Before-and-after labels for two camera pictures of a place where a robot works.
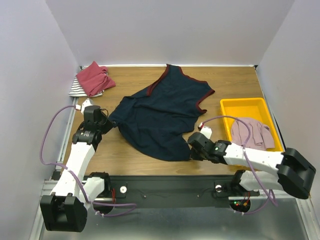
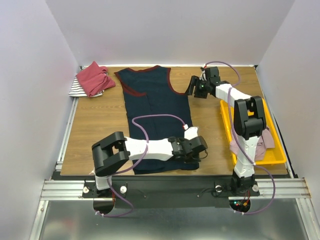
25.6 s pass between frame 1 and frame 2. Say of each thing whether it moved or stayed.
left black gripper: moved
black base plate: stayed
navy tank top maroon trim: moved
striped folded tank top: stayed
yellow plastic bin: stayed
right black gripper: moved
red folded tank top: stayed
